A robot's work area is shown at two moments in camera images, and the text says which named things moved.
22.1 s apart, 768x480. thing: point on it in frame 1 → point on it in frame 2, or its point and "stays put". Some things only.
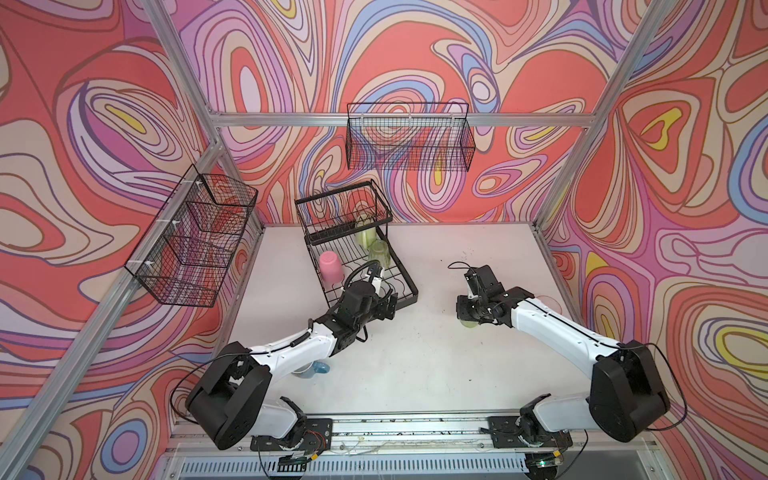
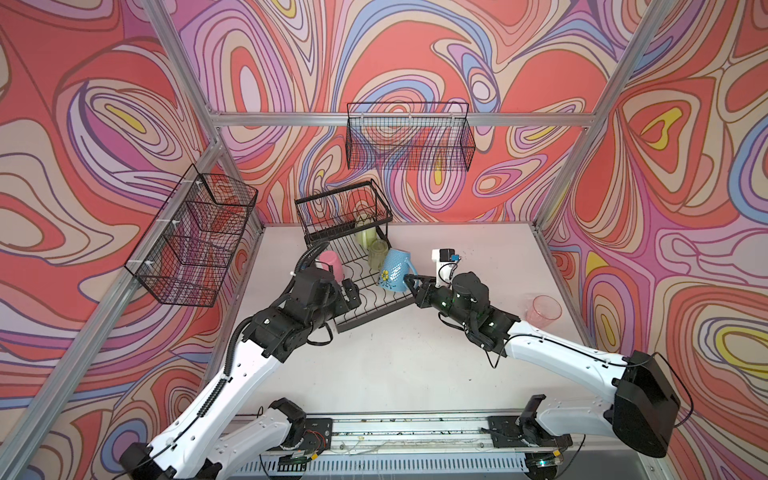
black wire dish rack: x=347 y=240 stays put
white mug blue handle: x=309 y=370 → x=396 y=265
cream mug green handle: x=365 y=239 stays put
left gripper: x=382 y=308 → x=349 y=297
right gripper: x=462 y=311 → x=422 y=290
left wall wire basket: x=189 y=250 stays put
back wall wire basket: x=409 y=136 stays put
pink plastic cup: x=330 y=267 stays put
